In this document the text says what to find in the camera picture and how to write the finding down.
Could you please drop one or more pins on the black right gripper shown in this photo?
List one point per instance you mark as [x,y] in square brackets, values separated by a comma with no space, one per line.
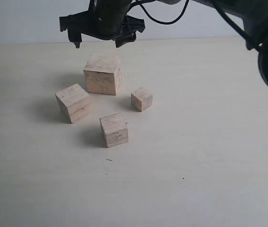
[104,20]

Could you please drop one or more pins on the second largest wooden cube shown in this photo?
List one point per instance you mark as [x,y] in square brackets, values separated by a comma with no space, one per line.
[74,102]

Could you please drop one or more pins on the third largest wooden cube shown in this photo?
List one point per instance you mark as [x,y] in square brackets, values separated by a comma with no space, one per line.
[114,130]

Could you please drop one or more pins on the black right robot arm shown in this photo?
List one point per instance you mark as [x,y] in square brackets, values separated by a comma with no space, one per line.
[249,18]

